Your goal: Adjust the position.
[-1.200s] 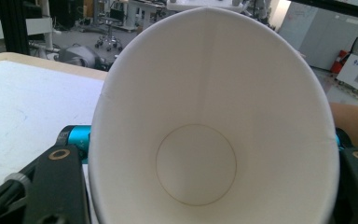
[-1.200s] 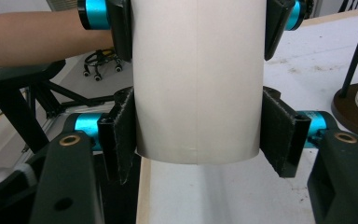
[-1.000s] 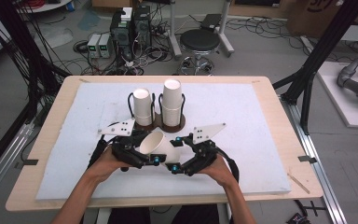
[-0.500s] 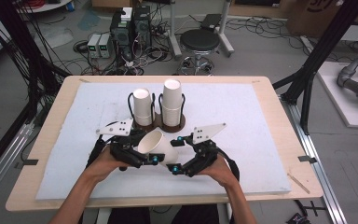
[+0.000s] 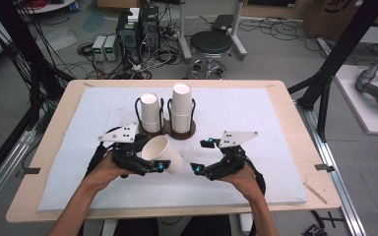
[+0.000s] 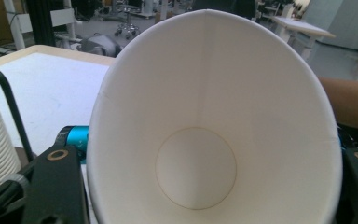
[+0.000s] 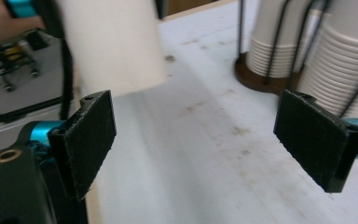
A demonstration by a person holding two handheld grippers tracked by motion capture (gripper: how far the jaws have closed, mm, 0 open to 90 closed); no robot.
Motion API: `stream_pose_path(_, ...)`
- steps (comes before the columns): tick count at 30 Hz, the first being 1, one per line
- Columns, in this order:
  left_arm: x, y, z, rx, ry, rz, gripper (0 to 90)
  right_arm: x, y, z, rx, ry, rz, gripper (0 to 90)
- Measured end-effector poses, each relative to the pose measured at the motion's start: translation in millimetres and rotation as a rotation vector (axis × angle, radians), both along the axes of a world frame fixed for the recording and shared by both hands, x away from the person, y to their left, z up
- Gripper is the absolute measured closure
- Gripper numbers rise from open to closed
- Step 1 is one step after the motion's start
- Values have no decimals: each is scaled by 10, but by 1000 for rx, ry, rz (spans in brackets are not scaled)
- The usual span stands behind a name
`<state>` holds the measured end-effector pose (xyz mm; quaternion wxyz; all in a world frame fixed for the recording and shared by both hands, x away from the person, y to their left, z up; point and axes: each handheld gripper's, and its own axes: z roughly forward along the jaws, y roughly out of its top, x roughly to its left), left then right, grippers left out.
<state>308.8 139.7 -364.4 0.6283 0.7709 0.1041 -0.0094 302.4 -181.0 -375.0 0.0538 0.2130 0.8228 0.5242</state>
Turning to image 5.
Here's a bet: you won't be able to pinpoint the person's right leg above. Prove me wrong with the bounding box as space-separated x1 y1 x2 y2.
180 214 233 236

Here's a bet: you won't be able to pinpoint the thin wooden stick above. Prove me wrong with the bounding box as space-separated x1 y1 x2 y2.
302 182 329 206

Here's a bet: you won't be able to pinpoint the person's left hand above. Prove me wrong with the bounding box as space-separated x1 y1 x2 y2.
86 151 134 193

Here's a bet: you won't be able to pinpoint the small white box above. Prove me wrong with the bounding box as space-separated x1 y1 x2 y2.
127 7 142 24

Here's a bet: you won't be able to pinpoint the person's right hand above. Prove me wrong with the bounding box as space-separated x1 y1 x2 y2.
220 164 265 202

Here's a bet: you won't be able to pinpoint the light wooden table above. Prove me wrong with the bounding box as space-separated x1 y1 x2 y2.
5 79 343 224

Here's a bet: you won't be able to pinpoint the white table leg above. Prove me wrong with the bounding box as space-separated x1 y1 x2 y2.
100 218 117 236
238 213 254 234

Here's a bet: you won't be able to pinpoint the black cable-covered frame post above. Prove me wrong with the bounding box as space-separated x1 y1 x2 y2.
0 0 77 133

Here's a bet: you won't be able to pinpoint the person's left leg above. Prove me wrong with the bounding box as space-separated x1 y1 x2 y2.
112 217 160 236

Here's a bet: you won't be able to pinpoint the tangle of floor cables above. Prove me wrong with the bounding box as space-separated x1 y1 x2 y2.
111 30 186 81

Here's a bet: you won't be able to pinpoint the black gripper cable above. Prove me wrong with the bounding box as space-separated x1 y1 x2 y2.
84 143 108 180
245 156 267 196

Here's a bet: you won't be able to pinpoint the coiled black cable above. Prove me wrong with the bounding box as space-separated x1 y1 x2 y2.
76 41 95 57

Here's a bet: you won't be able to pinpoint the loose black floor cables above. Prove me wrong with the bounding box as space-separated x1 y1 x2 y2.
238 17 329 45

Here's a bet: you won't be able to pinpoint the tall stack of white cups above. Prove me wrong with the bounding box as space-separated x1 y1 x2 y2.
170 82 194 135

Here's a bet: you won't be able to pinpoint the black round stool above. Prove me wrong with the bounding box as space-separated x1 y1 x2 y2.
187 29 234 81

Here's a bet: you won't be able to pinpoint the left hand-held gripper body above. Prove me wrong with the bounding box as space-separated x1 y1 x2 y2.
97 122 153 177

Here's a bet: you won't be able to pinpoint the black floor bracket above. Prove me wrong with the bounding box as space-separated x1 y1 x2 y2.
303 209 347 236

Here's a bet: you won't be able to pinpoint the short stack of white cups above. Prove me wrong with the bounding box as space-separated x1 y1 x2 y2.
140 92 162 134

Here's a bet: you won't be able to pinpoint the black metal frame post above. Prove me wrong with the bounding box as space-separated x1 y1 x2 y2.
287 0 378 143

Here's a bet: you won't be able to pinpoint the white metal stand leg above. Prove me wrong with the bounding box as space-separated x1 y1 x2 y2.
176 0 194 62
230 0 248 61

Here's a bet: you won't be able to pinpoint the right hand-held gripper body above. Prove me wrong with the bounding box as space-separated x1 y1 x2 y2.
208 130 260 182

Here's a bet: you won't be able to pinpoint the white round table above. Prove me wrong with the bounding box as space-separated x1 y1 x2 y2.
15 0 77 15

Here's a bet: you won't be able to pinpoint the flat black device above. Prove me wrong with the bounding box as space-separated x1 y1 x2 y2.
212 14 235 32

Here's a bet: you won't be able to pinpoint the person's leg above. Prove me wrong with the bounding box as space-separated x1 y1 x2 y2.
112 217 160 236
180 214 233 236

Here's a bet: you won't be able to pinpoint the dark wire cup holder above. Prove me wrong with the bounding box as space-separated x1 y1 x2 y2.
134 96 197 141

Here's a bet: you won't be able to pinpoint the white foam board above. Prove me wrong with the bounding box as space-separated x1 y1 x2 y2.
37 87 308 211

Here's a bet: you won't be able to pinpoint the black computer tower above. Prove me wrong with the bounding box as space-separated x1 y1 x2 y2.
115 11 143 64
140 5 161 51

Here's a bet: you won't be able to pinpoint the white floor platform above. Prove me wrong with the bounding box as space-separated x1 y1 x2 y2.
334 64 378 137

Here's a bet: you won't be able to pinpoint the aluminium rail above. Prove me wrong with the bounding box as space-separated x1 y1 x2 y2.
0 129 37 219
295 100 367 236

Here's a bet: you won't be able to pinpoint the single white paper cup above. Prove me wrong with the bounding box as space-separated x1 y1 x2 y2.
141 135 185 175

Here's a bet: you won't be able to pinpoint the brown cardboard box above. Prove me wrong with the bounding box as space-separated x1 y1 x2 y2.
302 0 378 41

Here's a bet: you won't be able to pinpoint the grey power supply unit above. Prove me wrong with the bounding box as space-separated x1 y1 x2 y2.
91 34 108 63
103 34 119 63

